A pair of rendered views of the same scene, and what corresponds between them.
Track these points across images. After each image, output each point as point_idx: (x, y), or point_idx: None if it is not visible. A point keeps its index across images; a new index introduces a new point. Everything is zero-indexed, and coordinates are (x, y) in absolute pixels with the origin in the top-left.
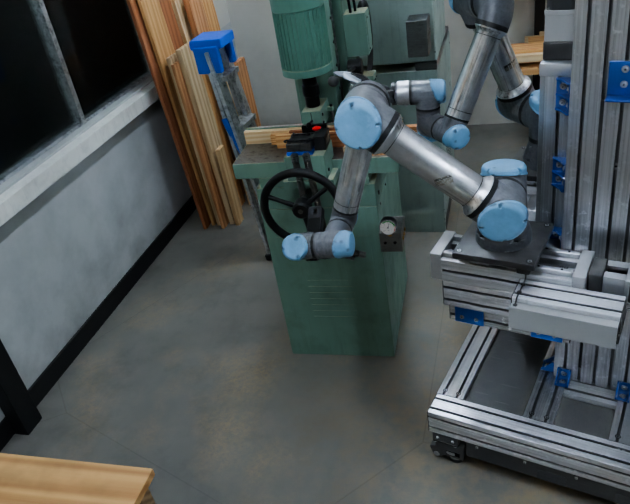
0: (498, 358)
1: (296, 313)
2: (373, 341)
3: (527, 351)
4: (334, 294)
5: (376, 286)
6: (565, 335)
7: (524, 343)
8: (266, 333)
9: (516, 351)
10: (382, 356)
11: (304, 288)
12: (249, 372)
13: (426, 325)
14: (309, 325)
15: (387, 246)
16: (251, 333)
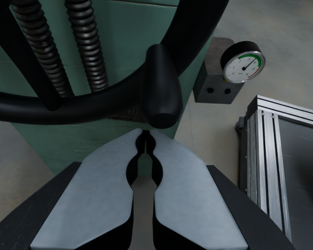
0: (298, 220)
1: (52, 152)
2: (142, 168)
3: None
4: (104, 139)
5: (163, 133)
6: None
7: (311, 193)
8: (24, 147)
9: (310, 207)
10: (148, 175)
11: (59, 132)
12: (1, 208)
13: (180, 136)
14: (71, 160)
15: (210, 95)
16: (6, 147)
